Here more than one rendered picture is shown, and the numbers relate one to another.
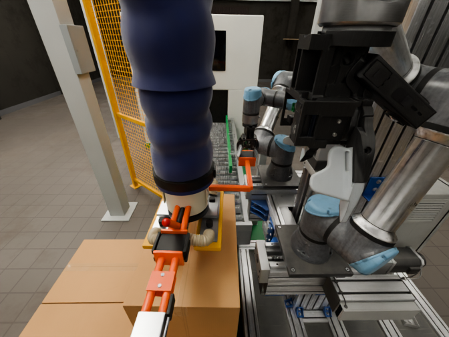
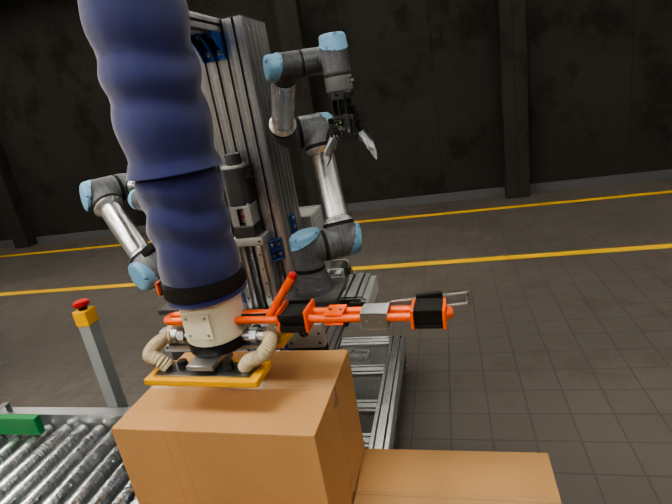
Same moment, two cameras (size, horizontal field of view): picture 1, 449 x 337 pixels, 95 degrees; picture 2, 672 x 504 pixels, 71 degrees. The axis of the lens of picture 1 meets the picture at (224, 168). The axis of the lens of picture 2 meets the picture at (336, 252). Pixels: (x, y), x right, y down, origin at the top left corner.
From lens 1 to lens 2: 1.22 m
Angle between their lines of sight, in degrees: 67
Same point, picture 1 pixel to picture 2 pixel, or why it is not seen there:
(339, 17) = (345, 88)
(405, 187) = (335, 181)
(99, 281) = not seen: outside the picture
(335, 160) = (362, 136)
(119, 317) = not seen: outside the picture
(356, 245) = (345, 233)
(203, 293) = (324, 372)
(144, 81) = (198, 162)
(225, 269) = (304, 358)
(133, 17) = (183, 106)
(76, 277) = not seen: outside the picture
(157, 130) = (208, 215)
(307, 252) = (323, 283)
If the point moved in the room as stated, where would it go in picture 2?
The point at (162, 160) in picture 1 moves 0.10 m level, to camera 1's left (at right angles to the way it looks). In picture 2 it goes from (218, 252) to (199, 266)
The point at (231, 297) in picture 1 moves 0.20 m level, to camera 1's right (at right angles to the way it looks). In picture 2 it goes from (336, 354) to (349, 323)
